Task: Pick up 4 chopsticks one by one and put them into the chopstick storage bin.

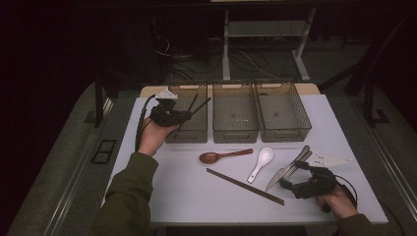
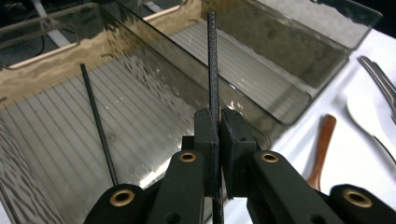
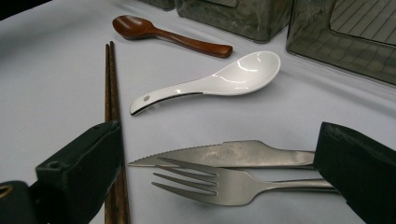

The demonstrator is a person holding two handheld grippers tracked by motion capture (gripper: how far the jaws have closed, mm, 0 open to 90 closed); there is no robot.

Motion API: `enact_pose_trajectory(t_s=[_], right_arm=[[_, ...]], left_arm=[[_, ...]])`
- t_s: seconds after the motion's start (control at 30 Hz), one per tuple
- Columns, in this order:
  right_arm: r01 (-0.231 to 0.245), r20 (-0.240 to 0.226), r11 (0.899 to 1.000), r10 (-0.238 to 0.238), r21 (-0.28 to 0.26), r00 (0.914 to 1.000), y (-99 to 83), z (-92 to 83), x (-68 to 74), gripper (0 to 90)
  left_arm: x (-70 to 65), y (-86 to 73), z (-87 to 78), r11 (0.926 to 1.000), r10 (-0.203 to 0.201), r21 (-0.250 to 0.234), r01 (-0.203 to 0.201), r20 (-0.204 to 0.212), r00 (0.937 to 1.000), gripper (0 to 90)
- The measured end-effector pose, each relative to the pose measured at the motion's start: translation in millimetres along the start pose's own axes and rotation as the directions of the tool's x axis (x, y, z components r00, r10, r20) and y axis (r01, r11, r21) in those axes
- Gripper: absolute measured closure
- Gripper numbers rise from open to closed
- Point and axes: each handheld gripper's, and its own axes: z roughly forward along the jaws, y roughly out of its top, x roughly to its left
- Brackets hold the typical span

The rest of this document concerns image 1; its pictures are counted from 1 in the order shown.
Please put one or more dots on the white ceramic spoon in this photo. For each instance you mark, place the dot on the white ceramic spoon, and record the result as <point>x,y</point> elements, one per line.
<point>265,155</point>

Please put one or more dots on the black chopstick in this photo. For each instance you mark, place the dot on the black chopstick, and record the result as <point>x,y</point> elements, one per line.
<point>201,106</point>
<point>193,102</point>

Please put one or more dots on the clear brown storage bin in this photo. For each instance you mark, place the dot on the clear brown storage bin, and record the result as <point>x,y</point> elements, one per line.
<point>198,128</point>
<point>234,113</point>
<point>282,111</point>

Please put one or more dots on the person's right hand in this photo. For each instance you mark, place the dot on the person's right hand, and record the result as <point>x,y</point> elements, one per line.
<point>341,205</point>

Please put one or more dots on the white metal stand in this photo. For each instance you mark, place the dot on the white metal stand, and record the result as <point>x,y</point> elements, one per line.
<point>225,49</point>

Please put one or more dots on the steel table knife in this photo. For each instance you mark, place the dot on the steel table knife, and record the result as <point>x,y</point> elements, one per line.
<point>278,177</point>

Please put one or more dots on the white table cover sheet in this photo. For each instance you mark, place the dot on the white table cover sheet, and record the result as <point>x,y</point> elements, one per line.
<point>196,196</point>

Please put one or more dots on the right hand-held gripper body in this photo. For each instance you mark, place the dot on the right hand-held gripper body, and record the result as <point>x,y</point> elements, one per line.
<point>319,185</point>

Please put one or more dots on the black upright stand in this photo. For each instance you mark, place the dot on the black upright stand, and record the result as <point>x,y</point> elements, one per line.
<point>98,101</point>

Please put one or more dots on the black slanted stand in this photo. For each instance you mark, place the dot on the black slanted stand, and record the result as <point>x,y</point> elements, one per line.
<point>369,101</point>

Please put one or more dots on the brown wooden spoon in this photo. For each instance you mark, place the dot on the brown wooden spoon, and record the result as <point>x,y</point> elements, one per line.
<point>209,158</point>

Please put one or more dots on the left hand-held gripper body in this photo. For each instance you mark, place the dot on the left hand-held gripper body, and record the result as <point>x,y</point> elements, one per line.
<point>165,116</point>

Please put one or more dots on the metal floor rail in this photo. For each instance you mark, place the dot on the metal floor rail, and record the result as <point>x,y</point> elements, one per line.
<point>69,193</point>
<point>393,170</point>

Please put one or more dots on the person's left hand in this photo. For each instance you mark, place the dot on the person's left hand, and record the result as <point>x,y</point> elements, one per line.
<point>152,137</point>

